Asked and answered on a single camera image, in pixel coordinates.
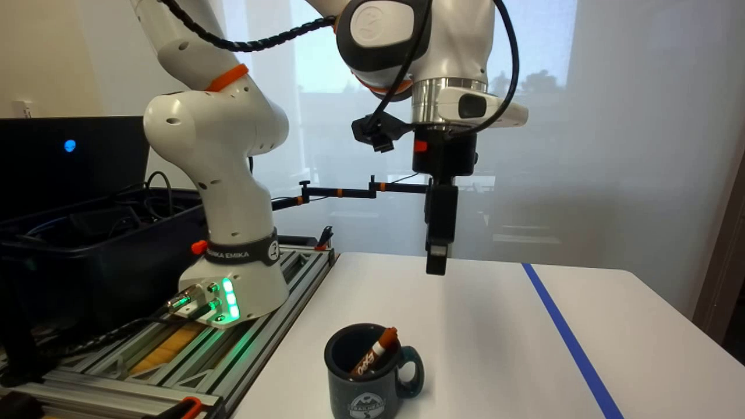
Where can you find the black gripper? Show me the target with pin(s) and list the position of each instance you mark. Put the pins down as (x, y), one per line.
(444, 155)

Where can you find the brown Expo dry-erase marker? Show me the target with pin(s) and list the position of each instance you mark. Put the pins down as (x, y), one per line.
(375, 353)

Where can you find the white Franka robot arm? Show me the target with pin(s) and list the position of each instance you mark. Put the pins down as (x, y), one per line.
(225, 193)

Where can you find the dark teal ceramic mug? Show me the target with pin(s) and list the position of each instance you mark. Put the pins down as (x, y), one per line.
(364, 387)

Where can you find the blue tape line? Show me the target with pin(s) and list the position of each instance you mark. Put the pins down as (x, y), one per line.
(572, 337)

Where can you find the yellow wooden strip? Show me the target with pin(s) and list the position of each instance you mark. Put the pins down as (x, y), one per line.
(166, 349)

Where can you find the black orange clamp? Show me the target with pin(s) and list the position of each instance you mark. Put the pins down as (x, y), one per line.
(190, 408)

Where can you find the black plastic storage bin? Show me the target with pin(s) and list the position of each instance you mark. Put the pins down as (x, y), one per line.
(117, 259)

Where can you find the black monitor with blue light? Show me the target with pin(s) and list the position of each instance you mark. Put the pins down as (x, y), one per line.
(95, 165)

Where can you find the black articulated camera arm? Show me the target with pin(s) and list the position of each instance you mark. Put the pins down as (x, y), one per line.
(351, 192)

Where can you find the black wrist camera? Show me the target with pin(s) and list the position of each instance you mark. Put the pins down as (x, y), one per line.
(381, 131)

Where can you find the small black orange bracket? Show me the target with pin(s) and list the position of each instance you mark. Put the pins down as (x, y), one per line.
(324, 238)

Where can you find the aluminium rail base frame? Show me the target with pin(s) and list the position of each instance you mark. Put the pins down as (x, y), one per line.
(235, 353)

